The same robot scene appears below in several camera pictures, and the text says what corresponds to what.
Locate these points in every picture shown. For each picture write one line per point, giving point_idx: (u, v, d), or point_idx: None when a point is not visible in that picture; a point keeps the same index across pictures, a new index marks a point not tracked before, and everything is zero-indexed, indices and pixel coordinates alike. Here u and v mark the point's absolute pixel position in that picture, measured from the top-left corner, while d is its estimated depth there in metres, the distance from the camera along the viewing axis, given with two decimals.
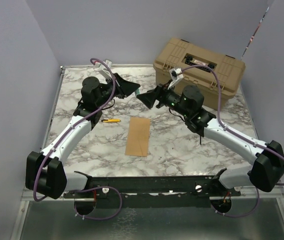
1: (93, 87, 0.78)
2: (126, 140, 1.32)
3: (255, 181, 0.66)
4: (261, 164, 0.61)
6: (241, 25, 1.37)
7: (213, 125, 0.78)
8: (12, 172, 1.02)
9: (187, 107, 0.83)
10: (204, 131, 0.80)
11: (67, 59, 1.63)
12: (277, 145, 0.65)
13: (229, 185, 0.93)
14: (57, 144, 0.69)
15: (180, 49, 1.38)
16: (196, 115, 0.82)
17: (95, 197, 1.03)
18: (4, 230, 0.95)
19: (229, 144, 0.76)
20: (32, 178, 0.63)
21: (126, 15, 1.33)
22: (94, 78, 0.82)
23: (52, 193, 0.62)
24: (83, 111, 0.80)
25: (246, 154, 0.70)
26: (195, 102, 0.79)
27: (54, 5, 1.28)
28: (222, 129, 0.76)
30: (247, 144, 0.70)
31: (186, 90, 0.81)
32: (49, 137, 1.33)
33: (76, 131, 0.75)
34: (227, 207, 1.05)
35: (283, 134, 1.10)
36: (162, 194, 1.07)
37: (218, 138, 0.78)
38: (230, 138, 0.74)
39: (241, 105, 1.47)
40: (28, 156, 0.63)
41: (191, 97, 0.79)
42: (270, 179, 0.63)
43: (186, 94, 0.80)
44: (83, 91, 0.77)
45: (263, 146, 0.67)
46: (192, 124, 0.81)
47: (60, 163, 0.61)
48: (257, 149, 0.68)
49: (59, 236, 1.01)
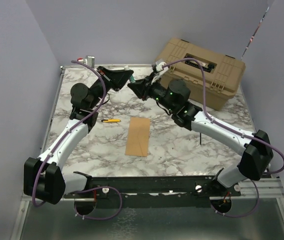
1: (82, 97, 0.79)
2: (126, 140, 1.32)
3: (245, 170, 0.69)
4: (250, 154, 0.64)
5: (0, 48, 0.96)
6: (241, 25, 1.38)
7: (200, 118, 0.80)
8: (12, 172, 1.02)
9: (173, 102, 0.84)
10: (191, 124, 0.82)
11: (67, 58, 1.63)
12: (264, 135, 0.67)
13: (227, 182, 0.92)
14: (54, 149, 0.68)
15: (180, 49, 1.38)
16: (182, 108, 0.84)
17: (95, 197, 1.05)
18: (4, 230, 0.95)
19: (218, 136, 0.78)
20: (30, 184, 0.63)
21: (126, 15, 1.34)
22: (81, 85, 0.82)
23: (51, 198, 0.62)
24: (79, 115, 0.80)
25: (233, 144, 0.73)
26: (182, 97, 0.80)
27: (54, 4, 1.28)
28: (209, 122, 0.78)
30: (234, 135, 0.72)
31: (173, 85, 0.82)
32: (49, 137, 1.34)
33: (73, 134, 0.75)
34: (227, 207, 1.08)
35: (283, 133, 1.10)
36: (162, 194, 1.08)
37: (205, 130, 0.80)
38: (216, 129, 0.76)
39: (241, 105, 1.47)
40: (25, 162, 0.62)
41: (178, 91, 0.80)
42: (258, 165, 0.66)
43: (172, 89, 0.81)
44: (74, 103, 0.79)
45: (250, 136, 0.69)
46: (178, 118, 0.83)
47: (57, 168, 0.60)
48: (245, 140, 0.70)
49: (59, 236, 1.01)
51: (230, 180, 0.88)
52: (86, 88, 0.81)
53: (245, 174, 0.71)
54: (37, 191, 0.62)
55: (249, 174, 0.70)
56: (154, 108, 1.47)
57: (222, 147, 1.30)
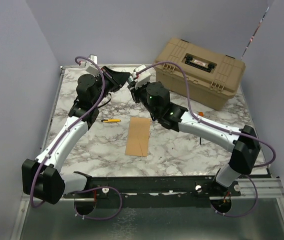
1: (89, 85, 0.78)
2: (126, 140, 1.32)
3: (236, 166, 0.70)
4: (240, 150, 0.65)
5: None
6: (241, 25, 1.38)
7: (186, 119, 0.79)
8: (12, 172, 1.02)
9: (156, 105, 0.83)
10: (178, 126, 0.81)
11: (67, 58, 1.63)
12: (250, 130, 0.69)
13: (227, 182, 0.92)
14: (51, 151, 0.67)
15: (180, 49, 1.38)
16: (167, 111, 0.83)
17: (95, 197, 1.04)
18: (4, 230, 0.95)
19: (206, 136, 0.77)
20: (28, 184, 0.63)
21: (126, 15, 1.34)
22: (90, 76, 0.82)
23: (50, 198, 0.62)
24: (79, 111, 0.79)
25: (223, 143, 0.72)
26: (161, 99, 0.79)
27: (54, 4, 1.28)
28: (196, 121, 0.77)
30: (222, 133, 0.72)
31: (150, 89, 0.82)
32: (49, 137, 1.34)
33: (72, 133, 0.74)
34: (227, 207, 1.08)
35: (283, 133, 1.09)
36: (162, 194, 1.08)
37: (193, 131, 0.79)
38: (204, 129, 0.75)
39: (241, 105, 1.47)
40: (23, 163, 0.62)
41: (156, 94, 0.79)
42: (248, 160, 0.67)
43: (151, 92, 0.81)
44: (79, 89, 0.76)
45: (238, 132, 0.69)
46: (165, 121, 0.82)
47: (55, 170, 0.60)
48: (233, 137, 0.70)
49: (59, 236, 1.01)
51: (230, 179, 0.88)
52: (94, 78, 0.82)
53: (236, 170, 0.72)
54: (36, 191, 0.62)
55: (240, 169, 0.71)
56: None
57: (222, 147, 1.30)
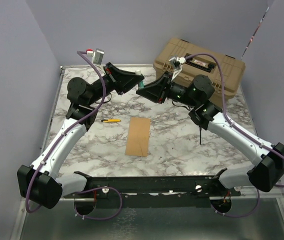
1: (80, 92, 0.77)
2: (126, 140, 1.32)
3: (255, 179, 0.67)
4: (266, 166, 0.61)
5: (0, 48, 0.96)
6: (241, 25, 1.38)
7: (219, 119, 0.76)
8: (12, 172, 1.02)
9: (195, 98, 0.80)
10: (207, 125, 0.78)
11: (67, 58, 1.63)
12: (282, 148, 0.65)
13: (229, 185, 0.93)
14: (47, 157, 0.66)
15: (180, 49, 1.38)
16: (202, 107, 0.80)
17: (95, 197, 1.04)
18: (4, 231, 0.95)
19: (233, 142, 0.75)
20: (24, 188, 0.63)
21: (126, 15, 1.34)
22: (80, 80, 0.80)
23: (46, 203, 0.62)
24: (77, 113, 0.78)
25: (250, 153, 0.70)
26: (204, 95, 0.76)
27: (53, 5, 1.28)
28: (228, 125, 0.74)
30: (252, 143, 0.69)
31: (197, 81, 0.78)
32: (49, 137, 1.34)
33: (68, 137, 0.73)
34: (227, 207, 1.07)
35: (283, 133, 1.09)
36: (162, 194, 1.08)
37: (221, 132, 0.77)
38: (234, 134, 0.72)
39: (241, 105, 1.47)
40: (19, 169, 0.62)
41: (203, 88, 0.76)
42: (272, 177, 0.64)
43: (196, 85, 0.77)
44: (70, 98, 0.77)
45: (269, 147, 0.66)
46: (196, 116, 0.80)
47: (50, 177, 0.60)
48: (262, 151, 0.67)
49: (59, 236, 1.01)
51: (234, 183, 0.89)
52: (84, 83, 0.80)
53: (253, 182, 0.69)
54: (32, 196, 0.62)
55: (258, 184, 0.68)
56: (154, 108, 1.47)
57: (222, 146, 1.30)
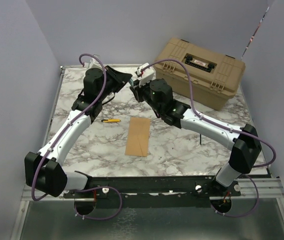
1: (97, 77, 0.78)
2: (126, 140, 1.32)
3: (235, 164, 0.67)
4: (239, 148, 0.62)
5: None
6: (241, 25, 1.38)
7: (188, 115, 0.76)
8: (12, 172, 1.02)
9: (159, 101, 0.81)
10: (180, 123, 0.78)
11: (67, 58, 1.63)
12: (251, 128, 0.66)
13: (227, 182, 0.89)
14: (54, 144, 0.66)
15: (180, 49, 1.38)
16: (171, 107, 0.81)
17: (95, 197, 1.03)
18: (4, 231, 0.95)
19: (207, 133, 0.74)
20: (31, 176, 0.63)
21: (126, 16, 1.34)
22: (97, 69, 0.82)
23: (52, 191, 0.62)
24: (82, 104, 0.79)
25: (224, 140, 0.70)
26: (164, 95, 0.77)
27: (53, 5, 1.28)
28: (198, 119, 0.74)
30: (223, 130, 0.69)
31: (153, 84, 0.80)
32: (49, 137, 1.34)
33: (75, 127, 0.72)
34: (227, 207, 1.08)
35: (283, 133, 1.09)
36: (162, 194, 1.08)
37: (194, 128, 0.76)
38: (205, 126, 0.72)
39: (241, 105, 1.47)
40: (26, 156, 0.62)
41: (159, 89, 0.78)
42: (247, 159, 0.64)
43: (153, 88, 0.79)
44: (86, 81, 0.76)
45: (238, 131, 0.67)
46: (167, 117, 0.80)
47: (58, 164, 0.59)
48: (233, 135, 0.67)
49: (59, 236, 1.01)
51: (231, 179, 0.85)
52: (101, 72, 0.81)
53: (235, 168, 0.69)
54: (38, 184, 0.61)
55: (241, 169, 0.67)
56: None
57: (222, 146, 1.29)
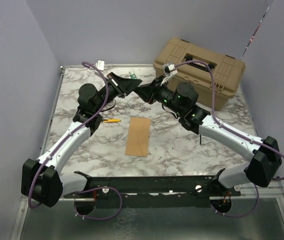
1: (90, 96, 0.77)
2: (126, 140, 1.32)
3: (252, 176, 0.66)
4: (259, 161, 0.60)
5: None
6: (241, 25, 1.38)
7: (207, 122, 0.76)
8: (12, 172, 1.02)
9: (181, 105, 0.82)
10: (198, 128, 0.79)
11: (67, 58, 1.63)
12: (273, 141, 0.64)
13: (228, 184, 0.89)
14: (53, 152, 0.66)
15: (180, 49, 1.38)
16: (190, 112, 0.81)
17: (95, 197, 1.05)
18: (4, 231, 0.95)
19: (226, 142, 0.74)
20: (27, 183, 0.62)
21: (126, 16, 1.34)
22: (90, 85, 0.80)
23: (47, 201, 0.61)
24: (83, 117, 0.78)
25: (242, 150, 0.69)
26: (189, 100, 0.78)
27: (53, 5, 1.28)
28: (217, 126, 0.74)
30: (243, 140, 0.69)
31: (180, 87, 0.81)
32: (49, 137, 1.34)
33: (75, 138, 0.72)
34: (227, 207, 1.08)
35: (283, 133, 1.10)
36: (162, 194, 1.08)
37: (213, 135, 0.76)
38: (224, 134, 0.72)
39: (241, 105, 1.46)
40: (24, 163, 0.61)
41: (186, 94, 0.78)
42: (267, 172, 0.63)
43: (180, 92, 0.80)
44: (79, 101, 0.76)
45: (259, 142, 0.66)
46: (186, 122, 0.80)
47: (55, 172, 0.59)
48: (253, 146, 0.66)
49: (59, 236, 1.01)
51: (232, 182, 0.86)
52: (95, 88, 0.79)
53: (252, 180, 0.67)
54: (34, 193, 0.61)
55: (257, 182, 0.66)
56: (154, 108, 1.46)
57: (222, 146, 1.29)
